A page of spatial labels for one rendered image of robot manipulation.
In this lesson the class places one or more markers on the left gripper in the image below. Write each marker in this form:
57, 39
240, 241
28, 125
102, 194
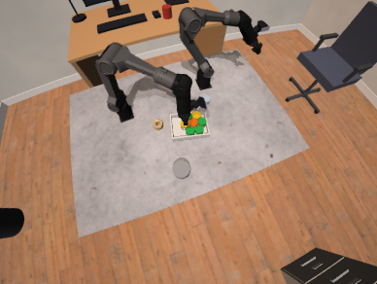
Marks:
252, 41

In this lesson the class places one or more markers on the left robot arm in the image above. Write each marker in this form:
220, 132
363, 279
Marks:
190, 22

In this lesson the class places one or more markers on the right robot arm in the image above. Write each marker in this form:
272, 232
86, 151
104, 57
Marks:
118, 57

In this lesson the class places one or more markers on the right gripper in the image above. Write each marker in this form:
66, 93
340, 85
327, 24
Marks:
184, 114

